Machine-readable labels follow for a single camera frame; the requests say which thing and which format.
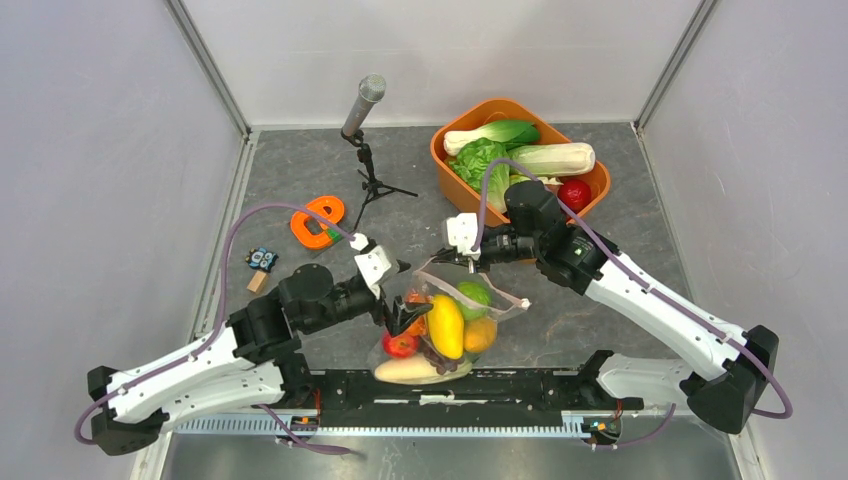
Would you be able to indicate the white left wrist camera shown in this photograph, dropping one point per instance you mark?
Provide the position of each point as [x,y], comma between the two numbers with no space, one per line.
[375,263]

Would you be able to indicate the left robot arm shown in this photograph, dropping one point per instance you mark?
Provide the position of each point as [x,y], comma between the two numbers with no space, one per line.
[251,360]

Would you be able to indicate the clear zip top bag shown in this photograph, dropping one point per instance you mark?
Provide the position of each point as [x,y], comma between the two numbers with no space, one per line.
[438,278]

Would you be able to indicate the red toy apple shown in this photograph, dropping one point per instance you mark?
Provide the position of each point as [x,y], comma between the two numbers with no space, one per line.
[401,346]

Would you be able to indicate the green bumpy custard apple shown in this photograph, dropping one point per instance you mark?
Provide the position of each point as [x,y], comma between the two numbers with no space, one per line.
[476,293]

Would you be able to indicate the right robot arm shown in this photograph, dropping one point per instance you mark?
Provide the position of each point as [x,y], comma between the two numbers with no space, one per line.
[723,369]

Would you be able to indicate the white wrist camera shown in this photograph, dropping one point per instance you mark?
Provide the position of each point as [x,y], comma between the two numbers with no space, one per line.
[460,232]
[375,263]

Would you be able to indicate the green lettuce leaf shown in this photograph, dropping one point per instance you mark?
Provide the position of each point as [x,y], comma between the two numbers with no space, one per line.
[471,164]

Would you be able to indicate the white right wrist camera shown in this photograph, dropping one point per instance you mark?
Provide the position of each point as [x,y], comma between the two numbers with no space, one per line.
[460,232]

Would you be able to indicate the silver microphone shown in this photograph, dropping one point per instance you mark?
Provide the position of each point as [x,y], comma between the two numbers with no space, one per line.
[370,91]

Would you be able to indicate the green toy brick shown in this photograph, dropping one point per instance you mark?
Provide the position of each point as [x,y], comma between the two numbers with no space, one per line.
[333,235]

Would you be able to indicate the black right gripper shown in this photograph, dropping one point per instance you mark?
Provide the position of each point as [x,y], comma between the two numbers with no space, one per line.
[450,255]

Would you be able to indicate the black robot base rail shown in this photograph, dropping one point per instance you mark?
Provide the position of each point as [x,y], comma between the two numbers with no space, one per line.
[523,397]

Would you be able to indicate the white napa cabbage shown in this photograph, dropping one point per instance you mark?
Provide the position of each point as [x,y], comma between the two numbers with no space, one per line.
[555,160]

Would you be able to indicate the blue owl wooden block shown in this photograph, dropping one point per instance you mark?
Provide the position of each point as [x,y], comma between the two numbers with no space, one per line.
[261,261]

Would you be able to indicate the purple toy grapes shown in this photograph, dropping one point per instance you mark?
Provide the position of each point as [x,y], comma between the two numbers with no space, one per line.
[442,365]

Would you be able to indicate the small orange toy pumpkin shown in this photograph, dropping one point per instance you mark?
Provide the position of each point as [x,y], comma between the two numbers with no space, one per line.
[419,326]

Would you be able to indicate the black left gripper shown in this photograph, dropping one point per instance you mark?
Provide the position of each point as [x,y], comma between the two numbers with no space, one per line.
[402,314]

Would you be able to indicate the black microphone tripod stand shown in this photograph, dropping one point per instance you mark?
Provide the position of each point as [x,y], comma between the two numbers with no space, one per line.
[373,187]

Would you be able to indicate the red toy tomato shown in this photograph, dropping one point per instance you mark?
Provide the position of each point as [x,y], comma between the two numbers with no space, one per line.
[575,194]

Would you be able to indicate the orange plastic basket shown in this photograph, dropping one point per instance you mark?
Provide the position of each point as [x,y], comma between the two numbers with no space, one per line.
[463,197]

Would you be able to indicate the yellow toy lemon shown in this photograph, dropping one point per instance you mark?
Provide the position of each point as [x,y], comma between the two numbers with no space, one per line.
[445,325]

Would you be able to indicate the yellow orange toy fruit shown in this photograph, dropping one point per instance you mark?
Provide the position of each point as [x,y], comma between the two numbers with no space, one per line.
[479,334]

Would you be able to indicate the white daikon radish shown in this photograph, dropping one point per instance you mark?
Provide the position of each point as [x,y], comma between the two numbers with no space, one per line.
[417,370]

